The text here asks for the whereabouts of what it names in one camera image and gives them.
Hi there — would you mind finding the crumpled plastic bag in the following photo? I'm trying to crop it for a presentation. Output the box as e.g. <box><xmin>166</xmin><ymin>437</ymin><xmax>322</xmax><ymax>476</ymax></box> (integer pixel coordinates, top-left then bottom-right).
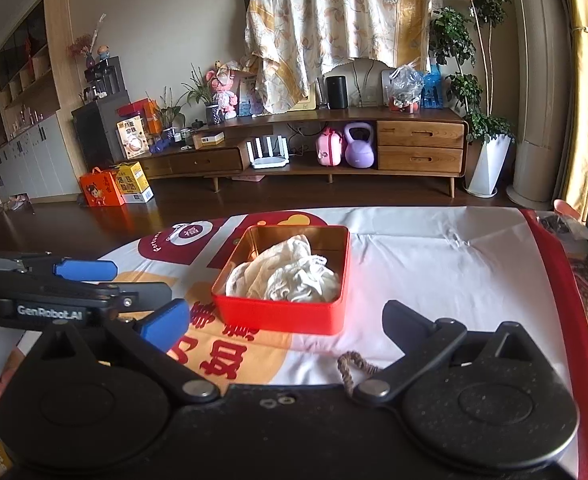
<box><xmin>536</xmin><ymin>210</ymin><xmax>588</xmax><ymax>257</ymax></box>

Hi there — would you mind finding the white scalloped panel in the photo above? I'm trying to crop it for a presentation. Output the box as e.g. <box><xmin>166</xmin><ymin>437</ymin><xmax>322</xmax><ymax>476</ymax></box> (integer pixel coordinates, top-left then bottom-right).
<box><xmin>319</xmin><ymin>57</ymin><xmax>399</xmax><ymax>108</ymax></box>

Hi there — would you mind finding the orange red box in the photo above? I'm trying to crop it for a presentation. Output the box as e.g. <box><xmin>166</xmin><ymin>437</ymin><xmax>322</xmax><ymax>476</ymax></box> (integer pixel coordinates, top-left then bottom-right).
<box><xmin>116</xmin><ymin>99</ymin><xmax>163</xmax><ymax>136</ymax></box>

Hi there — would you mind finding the orange gift box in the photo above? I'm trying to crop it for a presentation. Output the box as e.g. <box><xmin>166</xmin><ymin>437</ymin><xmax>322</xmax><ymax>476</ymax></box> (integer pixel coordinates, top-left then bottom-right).
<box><xmin>78</xmin><ymin>167</ymin><xmax>126</xmax><ymax>207</ymax></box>

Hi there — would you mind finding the clear plastic bag of fruit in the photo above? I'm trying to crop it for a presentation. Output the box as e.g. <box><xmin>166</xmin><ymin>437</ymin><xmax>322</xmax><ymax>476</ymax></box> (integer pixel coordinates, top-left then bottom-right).
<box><xmin>386</xmin><ymin>62</ymin><xmax>425</xmax><ymax>113</ymax></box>

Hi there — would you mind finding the black cylinder speaker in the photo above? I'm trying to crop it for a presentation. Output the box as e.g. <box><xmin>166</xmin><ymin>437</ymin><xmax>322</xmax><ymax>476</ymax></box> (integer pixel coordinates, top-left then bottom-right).
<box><xmin>325</xmin><ymin>75</ymin><xmax>349</xmax><ymax>110</ymax></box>

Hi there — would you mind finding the pastel printed box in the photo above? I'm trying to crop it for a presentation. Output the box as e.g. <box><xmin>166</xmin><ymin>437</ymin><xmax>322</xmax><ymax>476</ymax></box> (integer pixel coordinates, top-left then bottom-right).
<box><xmin>238</xmin><ymin>79</ymin><xmax>258</xmax><ymax>117</ymax></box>

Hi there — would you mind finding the wall shelving unit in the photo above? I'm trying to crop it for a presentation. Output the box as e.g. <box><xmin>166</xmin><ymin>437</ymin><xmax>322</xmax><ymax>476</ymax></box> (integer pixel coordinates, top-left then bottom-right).
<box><xmin>0</xmin><ymin>0</ymin><xmax>82</xmax><ymax>201</ymax></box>

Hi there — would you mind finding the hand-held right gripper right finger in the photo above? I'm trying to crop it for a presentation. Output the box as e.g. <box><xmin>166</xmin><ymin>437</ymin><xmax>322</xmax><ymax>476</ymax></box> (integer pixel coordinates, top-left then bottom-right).
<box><xmin>353</xmin><ymin>300</ymin><xmax>557</xmax><ymax>406</ymax></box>

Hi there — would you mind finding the wooden TV cabinet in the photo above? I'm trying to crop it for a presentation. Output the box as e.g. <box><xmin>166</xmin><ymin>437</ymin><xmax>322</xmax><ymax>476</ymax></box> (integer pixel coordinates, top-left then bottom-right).
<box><xmin>132</xmin><ymin>107</ymin><xmax>470</xmax><ymax>198</ymax></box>

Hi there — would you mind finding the potted plant in patterned pot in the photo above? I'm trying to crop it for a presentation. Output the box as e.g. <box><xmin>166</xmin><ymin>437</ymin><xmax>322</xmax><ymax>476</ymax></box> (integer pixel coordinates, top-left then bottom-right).
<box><xmin>181</xmin><ymin>63</ymin><xmax>225</xmax><ymax>126</ymax></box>

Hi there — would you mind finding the pink plush doll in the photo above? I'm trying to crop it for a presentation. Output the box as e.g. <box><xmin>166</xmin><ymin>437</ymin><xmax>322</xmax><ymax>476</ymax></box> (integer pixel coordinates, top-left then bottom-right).
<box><xmin>205</xmin><ymin>60</ymin><xmax>239</xmax><ymax>120</ymax></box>

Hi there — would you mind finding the cream white cloth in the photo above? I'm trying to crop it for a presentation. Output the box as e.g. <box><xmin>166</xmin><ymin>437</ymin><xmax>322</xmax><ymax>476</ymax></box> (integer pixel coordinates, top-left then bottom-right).
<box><xmin>225</xmin><ymin>234</ymin><xmax>342</xmax><ymax>303</ymax></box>

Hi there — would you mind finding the braided brown rope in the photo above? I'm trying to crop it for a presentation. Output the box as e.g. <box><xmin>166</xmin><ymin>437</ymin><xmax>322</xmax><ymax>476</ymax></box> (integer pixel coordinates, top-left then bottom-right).
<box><xmin>336</xmin><ymin>351</ymin><xmax>382</xmax><ymax>395</ymax></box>

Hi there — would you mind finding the long wooden drawer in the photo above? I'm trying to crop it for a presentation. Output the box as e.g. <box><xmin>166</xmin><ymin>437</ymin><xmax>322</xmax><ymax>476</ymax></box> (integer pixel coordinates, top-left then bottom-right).
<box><xmin>169</xmin><ymin>149</ymin><xmax>245</xmax><ymax>175</ymax></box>

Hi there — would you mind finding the white router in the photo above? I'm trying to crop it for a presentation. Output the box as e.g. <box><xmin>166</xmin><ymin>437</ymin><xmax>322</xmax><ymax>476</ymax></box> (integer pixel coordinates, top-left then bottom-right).
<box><xmin>245</xmin><ymin>135</ymin><xmax>291</xmax><ymax>169</ymax></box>

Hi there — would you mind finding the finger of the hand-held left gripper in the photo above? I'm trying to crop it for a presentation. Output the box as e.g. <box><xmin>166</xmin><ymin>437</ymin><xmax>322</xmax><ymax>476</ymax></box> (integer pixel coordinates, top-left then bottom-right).
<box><xmin>94</xmin><ymin>281</ymin><xmax>175</xmax><ymax>317</ymax></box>
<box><xmin>18</xmin><ymin>256</ymin><xmax>118</xmax><ymax>283</ymax></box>

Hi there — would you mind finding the white wooden tissue box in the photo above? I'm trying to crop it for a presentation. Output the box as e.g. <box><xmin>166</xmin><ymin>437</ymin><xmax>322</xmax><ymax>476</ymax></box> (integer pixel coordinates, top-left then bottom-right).
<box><xmin>192</xmin><ymin>131</ymin><xmax>225</xmax><ymax>150</ymax></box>

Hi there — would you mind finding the pink case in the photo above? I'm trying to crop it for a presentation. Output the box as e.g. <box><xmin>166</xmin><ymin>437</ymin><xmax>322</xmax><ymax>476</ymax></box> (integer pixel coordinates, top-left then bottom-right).
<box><xmin>315</xmin><ymin>126</ymin><xmax>345</xmax><ymax>167</ymax></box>

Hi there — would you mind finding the cream tower air conditioner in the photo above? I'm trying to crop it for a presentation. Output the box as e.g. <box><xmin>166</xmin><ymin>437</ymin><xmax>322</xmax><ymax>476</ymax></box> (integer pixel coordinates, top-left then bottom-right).
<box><xmin>505</xmin><ymin>0</ymin><xmax>575</xmax><ymax>209</ymax></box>

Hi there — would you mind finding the black drinks machine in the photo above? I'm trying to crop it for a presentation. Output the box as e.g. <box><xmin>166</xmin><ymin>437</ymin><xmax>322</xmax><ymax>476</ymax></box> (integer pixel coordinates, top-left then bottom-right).
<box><xmin>84</xmin><ymin>56</ymin><xmax>122</xmax><ymax>101</ymax></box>

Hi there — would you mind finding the floral cover cloth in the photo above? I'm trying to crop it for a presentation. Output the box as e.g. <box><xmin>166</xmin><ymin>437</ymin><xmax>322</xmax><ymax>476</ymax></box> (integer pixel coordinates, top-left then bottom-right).
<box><xmin>244</xmin><ymin>0</ymin><xmax>442</xmax><ymax>113</ymax></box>

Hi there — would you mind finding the yellow white printed box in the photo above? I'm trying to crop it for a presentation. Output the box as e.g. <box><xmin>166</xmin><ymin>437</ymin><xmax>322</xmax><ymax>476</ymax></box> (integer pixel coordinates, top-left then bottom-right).
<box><xmin>116</xmin><ymin>116</ymin><xmax>151</xmax><ymax>160</ymax></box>

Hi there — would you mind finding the black cabinet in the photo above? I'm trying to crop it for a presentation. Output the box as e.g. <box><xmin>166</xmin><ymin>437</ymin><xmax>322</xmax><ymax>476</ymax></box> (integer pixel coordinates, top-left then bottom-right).
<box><xmin>71</xmin><ymin>91</ymin><xmax>132</xmax><ymax>171</ymax></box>

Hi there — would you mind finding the small green potted plant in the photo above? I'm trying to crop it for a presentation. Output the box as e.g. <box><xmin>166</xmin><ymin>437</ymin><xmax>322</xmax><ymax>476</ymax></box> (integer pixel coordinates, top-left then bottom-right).
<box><xmin>146</xmin><ymin>87</ymin><xmax>187</xmax><ymax>141</ymax></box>

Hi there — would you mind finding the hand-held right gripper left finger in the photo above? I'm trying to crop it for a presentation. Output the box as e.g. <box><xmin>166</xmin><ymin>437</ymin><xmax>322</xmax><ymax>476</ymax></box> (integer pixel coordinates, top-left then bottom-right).
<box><xmin>38</xmin><ymin>299</ymin><xmax>221</xmax><ymax>405</ymax></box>

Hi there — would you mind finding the red tin box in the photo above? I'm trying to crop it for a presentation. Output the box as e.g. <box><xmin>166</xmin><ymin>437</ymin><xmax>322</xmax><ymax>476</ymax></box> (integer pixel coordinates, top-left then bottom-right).
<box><xmin>211</xmin><ymin>224</ymin><xmax>351</xmax><ymax>337</ymax></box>

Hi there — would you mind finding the wooden cabinet drawer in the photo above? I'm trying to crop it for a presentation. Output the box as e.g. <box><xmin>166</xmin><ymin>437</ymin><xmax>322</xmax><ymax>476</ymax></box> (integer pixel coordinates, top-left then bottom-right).
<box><xmin>376</xmin><ymin>121</ymin><xmax>466</xmax><ymax>150</ymax></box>
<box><xmin>377</xmin><ymin>147</ymin><xmax>465</xmax><ymax>172</ymax></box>

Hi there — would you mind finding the yellow carton box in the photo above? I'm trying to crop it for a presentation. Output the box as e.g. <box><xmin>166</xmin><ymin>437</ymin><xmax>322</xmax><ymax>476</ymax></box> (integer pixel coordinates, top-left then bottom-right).
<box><xmin>110</xmin><ymin>161</ymin><xmax>155</xmax><ymax>204</ymax></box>

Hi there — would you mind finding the purple kettlebell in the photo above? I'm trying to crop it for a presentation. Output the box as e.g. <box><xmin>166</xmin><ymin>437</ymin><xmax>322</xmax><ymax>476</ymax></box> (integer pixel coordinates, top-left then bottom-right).
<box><xmin>343</xmin><ymin>121</ymin><xmax>376</xmax><ymax>168</ymax></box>

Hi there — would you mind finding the vase with dried flowers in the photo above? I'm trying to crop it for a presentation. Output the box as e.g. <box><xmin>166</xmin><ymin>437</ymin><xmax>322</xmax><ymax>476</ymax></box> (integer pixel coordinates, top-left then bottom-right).
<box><xmin>68</xmin><ymin>34</ymin><xmax>97</xmax><ymax>70</ymax></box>

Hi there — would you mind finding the potted tree in white pot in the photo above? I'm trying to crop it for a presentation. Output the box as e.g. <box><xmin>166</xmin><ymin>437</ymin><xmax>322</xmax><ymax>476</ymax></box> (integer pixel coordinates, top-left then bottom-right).
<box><xmin>426</xmin><ymin>0</ymin><xmax>517</xmax><ymax>198</ymax></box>

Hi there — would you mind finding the yellow curtain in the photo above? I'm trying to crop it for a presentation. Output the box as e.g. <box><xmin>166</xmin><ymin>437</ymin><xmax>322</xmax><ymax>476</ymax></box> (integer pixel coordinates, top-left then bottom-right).
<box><xmin>559</xmin><ymin>0</ymin><xmax>588</xmax><ymax>221</ymax></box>

